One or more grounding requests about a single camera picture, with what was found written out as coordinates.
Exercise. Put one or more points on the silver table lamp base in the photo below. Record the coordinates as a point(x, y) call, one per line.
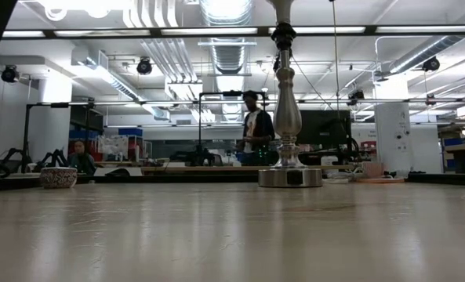
point(287, 113)

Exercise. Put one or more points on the white lightbulb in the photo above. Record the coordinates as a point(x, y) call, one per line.
point(282, 9)

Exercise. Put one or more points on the person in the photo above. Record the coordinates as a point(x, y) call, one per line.
point(82, 160)
point(257, 125)

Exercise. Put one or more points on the black monitor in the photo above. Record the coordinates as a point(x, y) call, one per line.
point(322, 127)

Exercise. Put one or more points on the blue storage bin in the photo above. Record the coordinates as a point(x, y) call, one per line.
point(130, 132)

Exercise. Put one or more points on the clear plastic packet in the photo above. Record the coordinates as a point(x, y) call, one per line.
point(344, 181)

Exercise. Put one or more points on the white pillar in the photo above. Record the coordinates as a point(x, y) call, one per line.
point(393, 129)

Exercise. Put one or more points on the small patterned bowl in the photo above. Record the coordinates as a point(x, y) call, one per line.
point(58, 178)

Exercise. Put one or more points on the wooden workbench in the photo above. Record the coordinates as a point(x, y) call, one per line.
point(463, 148)

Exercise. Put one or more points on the black aluminium table frame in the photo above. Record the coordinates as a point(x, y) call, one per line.
point(177, 180)

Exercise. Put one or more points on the black ceiling-hung camera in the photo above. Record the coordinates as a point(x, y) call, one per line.
point(144, 66)
point(9, 74)
point(356, 98)
point(431, 65)

